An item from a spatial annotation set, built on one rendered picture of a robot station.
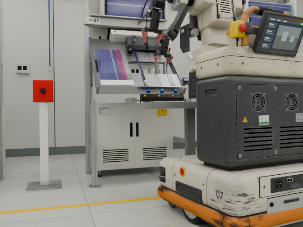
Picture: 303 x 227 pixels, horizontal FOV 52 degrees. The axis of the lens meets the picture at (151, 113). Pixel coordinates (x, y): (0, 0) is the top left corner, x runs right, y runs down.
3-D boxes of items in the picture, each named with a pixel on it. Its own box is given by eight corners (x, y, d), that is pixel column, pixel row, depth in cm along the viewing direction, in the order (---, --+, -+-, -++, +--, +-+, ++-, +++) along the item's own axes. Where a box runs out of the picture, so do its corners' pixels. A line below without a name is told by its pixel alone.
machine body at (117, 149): (173, 172, 273) (172, 102, 272) (93, 178, 252) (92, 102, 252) (152, 161, 335) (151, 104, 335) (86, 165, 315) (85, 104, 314)
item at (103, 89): (182, 94, 246) (184, 87, 241) (98, 93, 226) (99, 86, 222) (181, 93, 246) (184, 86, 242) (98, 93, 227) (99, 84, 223)
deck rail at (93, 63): (98, 93, 226) (99, 87, 222) (96, 93, 226) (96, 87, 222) (90, 43, 276) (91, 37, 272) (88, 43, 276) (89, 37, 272)
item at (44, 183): (61, 188, 220) (60, 79, 220) (25, 191, 213) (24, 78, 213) (61, 181, 243) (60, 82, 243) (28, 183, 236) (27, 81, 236)
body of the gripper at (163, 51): (155, 52, 233) (157, 43, 230) (167, 53, 236) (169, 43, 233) (158, 56, 228) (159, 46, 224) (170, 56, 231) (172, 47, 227)
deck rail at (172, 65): (184, 94, 246) (186, 88, 242) (182, 94, 246) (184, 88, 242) (162, 47, 296) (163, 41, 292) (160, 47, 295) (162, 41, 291)
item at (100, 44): (169, 66, 272) (171, 61, 269) (94, 64, 253) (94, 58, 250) (160, 47, 295) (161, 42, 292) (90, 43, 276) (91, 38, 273)
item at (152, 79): (182, 90, 245) (183, 87, 243) (98, 90, 226) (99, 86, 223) (176, 76, 258) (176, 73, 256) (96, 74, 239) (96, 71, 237)
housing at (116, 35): (161, 50, 293) (164, 37, 284) (110, 47, 279) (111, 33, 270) (159, 45, 299) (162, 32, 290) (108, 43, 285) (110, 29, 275)
